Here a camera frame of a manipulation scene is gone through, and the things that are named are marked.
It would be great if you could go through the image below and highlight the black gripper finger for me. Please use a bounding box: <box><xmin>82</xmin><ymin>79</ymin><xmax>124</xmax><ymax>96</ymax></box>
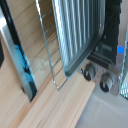
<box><xmin>0</xmin><ymin>39</ymin><xmax>5</xmax><ymax>69</ymax></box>

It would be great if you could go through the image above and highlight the ribbed metal oven tray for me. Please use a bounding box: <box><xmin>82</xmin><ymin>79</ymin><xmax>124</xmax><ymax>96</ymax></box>
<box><xmin>50</xmin><ymin>0</ymin><xmax>108</xmax><ymax>80</ymax></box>

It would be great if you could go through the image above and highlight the glass oven door with handle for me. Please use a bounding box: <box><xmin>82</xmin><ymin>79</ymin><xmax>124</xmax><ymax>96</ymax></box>
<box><xmin>0</xmin><ymin>0</ymin><xmax>69</xmax><ymax>103</ymax></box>

